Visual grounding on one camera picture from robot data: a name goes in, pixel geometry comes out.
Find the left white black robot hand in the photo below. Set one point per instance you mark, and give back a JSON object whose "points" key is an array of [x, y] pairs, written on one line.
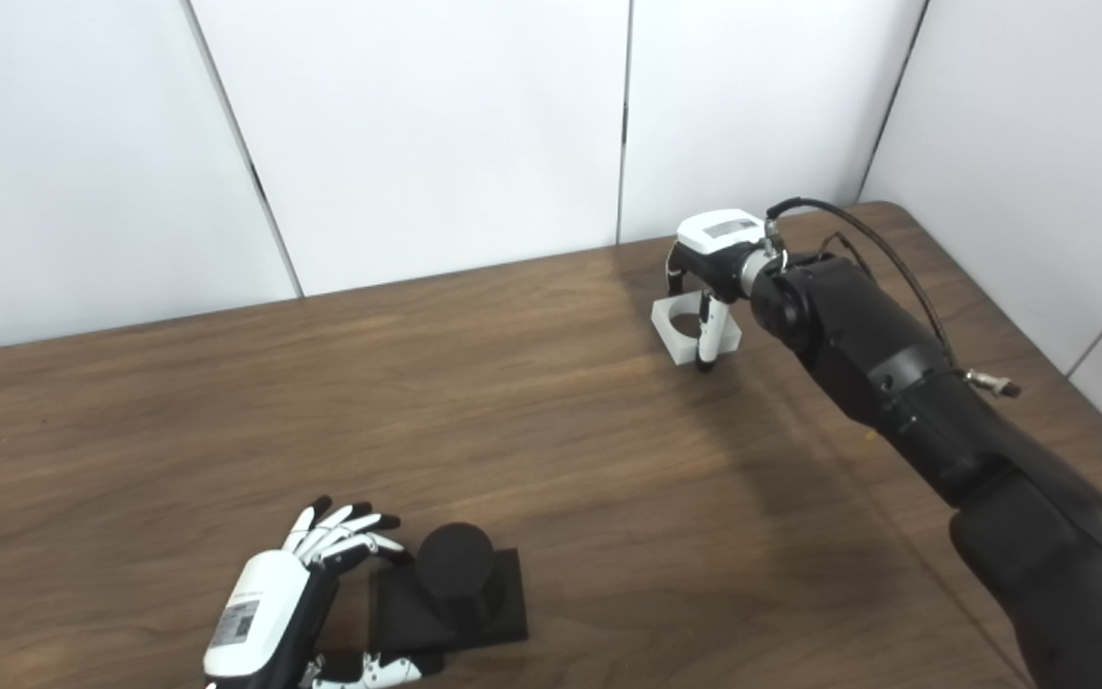
{"points": [[259, 612]]}

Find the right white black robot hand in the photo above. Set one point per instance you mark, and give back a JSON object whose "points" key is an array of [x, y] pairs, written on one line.
{"points": [[718, 239]]}

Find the white square piece with hole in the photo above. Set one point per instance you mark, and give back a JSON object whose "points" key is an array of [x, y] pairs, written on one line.
{"points": [[671, 330]]}

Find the black peg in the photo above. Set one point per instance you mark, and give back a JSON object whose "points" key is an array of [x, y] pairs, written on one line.
{"points": [[455, 560]]}

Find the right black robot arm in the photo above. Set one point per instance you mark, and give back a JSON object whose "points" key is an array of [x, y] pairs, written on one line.
{"points": [[895, 373]]}

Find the black panel hinge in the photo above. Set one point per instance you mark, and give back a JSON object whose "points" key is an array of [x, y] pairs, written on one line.
{"points": [[624, 111], [258, 197]]}

